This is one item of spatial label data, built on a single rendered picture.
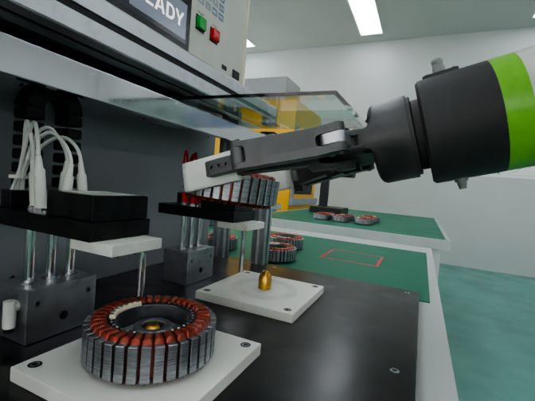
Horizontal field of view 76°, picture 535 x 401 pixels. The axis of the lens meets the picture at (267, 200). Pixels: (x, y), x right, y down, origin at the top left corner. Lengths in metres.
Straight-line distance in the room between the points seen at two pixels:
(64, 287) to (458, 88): 0.41
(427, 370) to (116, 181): 0.51
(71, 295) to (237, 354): 0.19
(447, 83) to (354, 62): 5.74
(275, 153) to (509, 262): 5.51
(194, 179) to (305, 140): 0.12
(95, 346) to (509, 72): 0.37
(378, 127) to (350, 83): 5.64
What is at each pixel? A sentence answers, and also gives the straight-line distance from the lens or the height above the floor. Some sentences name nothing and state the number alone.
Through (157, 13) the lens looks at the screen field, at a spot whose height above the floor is 1.15.
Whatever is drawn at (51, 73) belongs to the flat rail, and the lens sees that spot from 0.37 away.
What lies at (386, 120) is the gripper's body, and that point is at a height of 1.00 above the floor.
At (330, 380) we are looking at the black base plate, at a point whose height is 0.77.
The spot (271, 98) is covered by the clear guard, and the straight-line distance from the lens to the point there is 0.48.
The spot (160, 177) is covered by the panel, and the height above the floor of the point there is 0.94.
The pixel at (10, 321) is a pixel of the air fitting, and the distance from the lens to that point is 0.41.
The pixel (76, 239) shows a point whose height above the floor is 0.88.
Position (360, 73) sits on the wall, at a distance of 5.96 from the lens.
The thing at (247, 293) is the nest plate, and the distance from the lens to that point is 0.51.
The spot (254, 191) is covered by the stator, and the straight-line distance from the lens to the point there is 0.35.
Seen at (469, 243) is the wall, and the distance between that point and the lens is 5.63.
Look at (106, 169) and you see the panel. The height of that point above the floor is 0.95.
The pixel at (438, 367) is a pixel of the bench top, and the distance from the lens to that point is 0.48.
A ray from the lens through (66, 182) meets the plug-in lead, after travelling 0.40.
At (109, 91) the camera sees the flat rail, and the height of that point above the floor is 1.02.
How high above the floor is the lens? 0.94
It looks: 3 degrees down
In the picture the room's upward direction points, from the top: 5 degrees clockwise
